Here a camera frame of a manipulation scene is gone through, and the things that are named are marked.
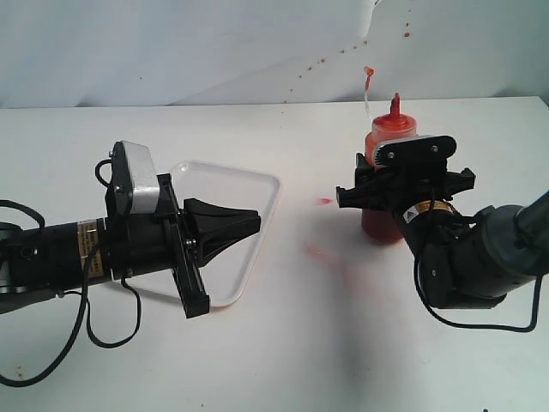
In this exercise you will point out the red sauce squeeze bottle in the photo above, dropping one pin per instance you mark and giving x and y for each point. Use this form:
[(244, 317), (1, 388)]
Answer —
[(377, 224)]

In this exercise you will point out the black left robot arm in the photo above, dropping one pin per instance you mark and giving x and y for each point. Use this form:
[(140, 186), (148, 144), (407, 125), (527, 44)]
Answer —
[(38, 264)]

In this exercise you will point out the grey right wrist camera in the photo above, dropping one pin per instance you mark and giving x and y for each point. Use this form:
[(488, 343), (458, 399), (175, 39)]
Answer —
[(411, 151)]

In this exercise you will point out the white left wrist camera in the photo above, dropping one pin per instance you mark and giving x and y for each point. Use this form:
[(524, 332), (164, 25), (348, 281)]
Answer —
[(134, 179)]

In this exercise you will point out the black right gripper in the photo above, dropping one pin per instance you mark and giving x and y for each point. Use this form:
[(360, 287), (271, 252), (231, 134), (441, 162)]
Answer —
[(406, 186)]

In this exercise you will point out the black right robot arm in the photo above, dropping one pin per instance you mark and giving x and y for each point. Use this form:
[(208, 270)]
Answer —
[(460, 261)]

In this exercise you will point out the white rectangular plastic tray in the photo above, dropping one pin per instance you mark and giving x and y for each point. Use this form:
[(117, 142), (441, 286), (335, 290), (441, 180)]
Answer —
[(229, 210)]

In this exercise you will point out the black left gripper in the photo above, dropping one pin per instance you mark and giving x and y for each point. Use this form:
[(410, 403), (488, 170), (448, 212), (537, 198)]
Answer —
[(140, 244)]

